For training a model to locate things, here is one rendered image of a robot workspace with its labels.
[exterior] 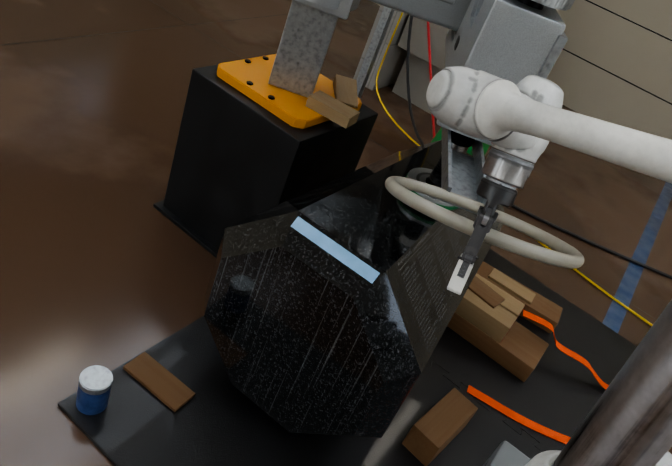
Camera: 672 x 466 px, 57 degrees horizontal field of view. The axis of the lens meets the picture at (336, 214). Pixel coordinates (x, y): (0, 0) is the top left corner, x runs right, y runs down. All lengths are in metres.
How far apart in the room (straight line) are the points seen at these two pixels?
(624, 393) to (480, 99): 0.50
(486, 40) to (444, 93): 0.84
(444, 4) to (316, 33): 0.51
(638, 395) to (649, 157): 0.35
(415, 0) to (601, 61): 4.50
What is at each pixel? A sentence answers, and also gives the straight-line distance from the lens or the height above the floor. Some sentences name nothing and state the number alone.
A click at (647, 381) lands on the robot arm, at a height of 1.39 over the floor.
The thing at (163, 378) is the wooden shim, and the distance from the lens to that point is 2.32.
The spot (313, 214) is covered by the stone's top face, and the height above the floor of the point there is 0.80.
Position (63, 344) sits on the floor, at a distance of 2.42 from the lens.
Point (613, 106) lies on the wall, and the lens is 6.91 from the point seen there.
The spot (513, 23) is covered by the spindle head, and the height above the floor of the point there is 1.48.
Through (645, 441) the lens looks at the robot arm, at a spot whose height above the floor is 1.32.
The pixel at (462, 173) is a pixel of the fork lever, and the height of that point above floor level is 1.05.
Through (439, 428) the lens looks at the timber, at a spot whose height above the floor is 0.13.
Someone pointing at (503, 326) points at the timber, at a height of 0.20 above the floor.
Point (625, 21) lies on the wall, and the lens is 6.80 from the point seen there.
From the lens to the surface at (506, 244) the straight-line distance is 1.27.
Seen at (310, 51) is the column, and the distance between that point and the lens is 2.57.
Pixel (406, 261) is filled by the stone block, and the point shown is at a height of 0.79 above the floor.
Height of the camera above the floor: 1.84
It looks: 33 degrees down
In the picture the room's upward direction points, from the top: 22 degrees clockwise
